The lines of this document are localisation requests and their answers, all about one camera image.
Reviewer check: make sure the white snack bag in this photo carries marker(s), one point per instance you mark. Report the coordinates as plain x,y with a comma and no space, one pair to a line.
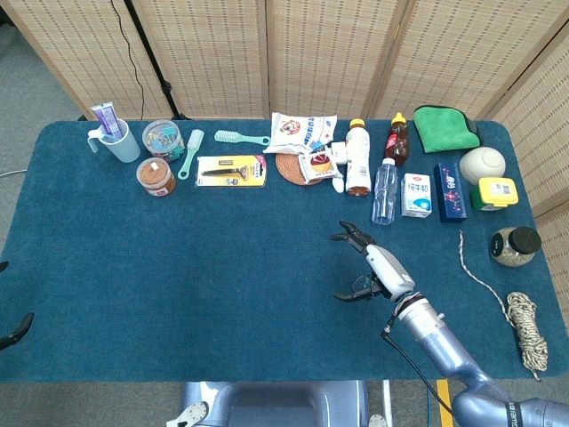
293,131

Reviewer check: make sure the light blue mug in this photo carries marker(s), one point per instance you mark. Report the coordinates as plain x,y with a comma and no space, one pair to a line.
126,149

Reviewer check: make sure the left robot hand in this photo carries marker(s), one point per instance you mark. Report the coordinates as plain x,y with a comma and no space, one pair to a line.
20,327

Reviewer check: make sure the brown syrup bottle yellow cap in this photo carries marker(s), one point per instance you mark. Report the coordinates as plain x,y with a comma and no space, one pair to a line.
398,144

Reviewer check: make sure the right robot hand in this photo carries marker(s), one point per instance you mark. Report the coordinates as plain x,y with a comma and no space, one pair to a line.
389,267

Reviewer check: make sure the white table leg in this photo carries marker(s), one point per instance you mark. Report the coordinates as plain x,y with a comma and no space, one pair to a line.
387,400

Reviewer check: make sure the purple toothpaste tube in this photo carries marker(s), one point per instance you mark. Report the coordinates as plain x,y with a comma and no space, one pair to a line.
106,118

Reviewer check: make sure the glass jar with black lid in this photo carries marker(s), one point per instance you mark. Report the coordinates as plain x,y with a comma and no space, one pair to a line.
515,247

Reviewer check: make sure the yellow and green container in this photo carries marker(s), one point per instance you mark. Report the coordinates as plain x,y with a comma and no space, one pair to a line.
495,191

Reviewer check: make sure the blue carpet table cover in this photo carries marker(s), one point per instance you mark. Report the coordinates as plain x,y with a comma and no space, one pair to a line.
178,267

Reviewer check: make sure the small white box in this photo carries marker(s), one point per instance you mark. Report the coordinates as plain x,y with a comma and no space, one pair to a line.
340,153

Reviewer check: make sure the round woven coaster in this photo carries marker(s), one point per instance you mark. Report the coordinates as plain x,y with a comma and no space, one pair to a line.
286,166

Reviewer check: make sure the small wrapped cake packet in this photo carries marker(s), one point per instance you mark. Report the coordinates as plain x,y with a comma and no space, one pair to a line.
319,165

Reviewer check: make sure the black tripod stand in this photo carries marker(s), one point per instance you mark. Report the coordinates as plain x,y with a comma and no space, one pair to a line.
166,87

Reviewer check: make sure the beige bowl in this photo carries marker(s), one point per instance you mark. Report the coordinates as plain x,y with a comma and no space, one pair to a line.
482,162

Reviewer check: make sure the blue-grey robot torso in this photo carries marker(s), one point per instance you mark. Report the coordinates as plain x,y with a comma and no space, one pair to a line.
275,405

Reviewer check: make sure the white tea bottle yellow cap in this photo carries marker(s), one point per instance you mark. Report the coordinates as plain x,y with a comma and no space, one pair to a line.
358,155

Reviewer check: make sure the dark blue box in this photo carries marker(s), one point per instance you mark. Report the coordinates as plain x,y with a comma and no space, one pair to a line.
451,193

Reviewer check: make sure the clear jar of binder clips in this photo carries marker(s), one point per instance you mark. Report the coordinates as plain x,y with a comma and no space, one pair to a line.
162,135

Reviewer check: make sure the clear jar of rubber bands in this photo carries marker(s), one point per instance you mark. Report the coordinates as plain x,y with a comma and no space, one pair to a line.
153,175

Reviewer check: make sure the green microfibre cloth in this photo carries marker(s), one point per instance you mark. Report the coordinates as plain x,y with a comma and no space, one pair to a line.
444,129

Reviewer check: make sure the small white plastic spoon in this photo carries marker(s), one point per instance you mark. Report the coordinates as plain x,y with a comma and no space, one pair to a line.
339,186

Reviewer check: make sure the clear plastic water bottle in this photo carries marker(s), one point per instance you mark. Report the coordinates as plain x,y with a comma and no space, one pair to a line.
384,195

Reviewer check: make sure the yellow razor blister pack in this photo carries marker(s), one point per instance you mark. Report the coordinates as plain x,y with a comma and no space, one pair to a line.
231,171

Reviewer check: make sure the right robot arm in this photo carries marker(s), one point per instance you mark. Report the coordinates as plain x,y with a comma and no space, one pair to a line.
444,347

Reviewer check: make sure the white milk carton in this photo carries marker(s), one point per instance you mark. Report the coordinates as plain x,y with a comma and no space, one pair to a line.
417,193

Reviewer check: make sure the black eyeglasses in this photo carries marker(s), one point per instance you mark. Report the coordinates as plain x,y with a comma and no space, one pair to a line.
368,281

